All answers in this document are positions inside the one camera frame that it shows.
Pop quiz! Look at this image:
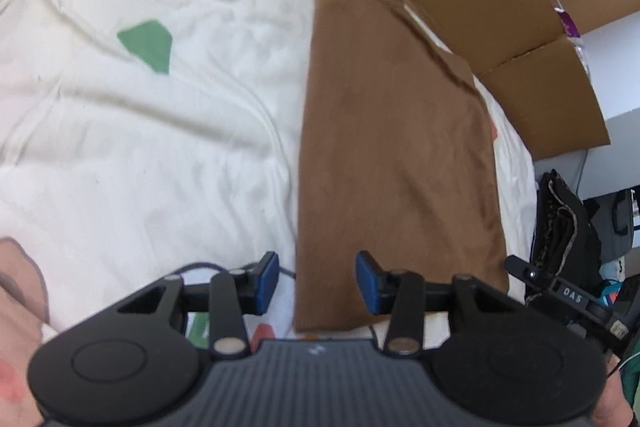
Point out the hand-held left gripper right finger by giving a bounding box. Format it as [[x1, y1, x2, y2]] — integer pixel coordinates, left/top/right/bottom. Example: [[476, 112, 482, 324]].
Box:
[[354, 250, 519, 356]]

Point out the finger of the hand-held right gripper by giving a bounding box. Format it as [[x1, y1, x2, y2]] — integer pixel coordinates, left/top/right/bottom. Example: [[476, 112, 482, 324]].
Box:
[[504, 254, 614, 326]]

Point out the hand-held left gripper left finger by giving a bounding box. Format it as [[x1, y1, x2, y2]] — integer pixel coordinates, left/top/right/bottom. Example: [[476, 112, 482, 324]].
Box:
[[116, 250, 280, 355]]

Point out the brown printed t-shirt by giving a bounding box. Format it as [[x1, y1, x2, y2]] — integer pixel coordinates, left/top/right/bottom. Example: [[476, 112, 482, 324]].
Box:
[[292, 0, 511, 334]]

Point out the person's right hand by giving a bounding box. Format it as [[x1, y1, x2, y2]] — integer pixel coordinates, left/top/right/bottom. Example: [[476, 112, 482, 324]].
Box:
[[594, 353, 633, 426]]

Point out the teal garment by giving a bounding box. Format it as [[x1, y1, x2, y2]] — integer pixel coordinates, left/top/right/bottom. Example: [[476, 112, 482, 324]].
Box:
[[597, 276, 640, 309]]

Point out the black folded garment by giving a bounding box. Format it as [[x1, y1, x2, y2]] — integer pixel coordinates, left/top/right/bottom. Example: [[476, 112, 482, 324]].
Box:
[[530, 169, 607, 304]]

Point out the grey bag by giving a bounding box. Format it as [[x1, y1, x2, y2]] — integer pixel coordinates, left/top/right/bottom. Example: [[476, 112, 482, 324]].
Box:
[[595, 188, 640, 261]]

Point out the cream printed bedsheet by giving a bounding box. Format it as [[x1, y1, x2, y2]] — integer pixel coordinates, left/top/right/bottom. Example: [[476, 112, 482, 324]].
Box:
[[0, 0, 542, 427]]

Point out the purple packet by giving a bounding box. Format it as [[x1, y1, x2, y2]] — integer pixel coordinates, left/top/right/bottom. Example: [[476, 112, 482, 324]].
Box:
[[554, 6, 582, 38]]

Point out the black cable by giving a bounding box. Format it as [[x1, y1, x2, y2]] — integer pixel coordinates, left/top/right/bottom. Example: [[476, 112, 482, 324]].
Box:
[[179, 261, 299, 282]]

